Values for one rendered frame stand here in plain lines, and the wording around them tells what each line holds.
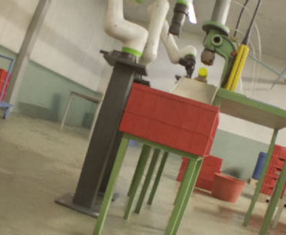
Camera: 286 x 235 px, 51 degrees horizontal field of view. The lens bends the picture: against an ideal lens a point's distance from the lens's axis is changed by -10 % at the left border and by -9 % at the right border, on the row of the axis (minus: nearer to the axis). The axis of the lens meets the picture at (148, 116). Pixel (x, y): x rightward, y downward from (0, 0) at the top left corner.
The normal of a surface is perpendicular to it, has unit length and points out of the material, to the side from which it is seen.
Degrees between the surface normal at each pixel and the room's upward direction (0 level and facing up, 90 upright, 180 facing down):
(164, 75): 90
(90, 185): 90
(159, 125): 90
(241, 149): 90
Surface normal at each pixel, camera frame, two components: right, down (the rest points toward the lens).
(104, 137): -0.04, -0.06
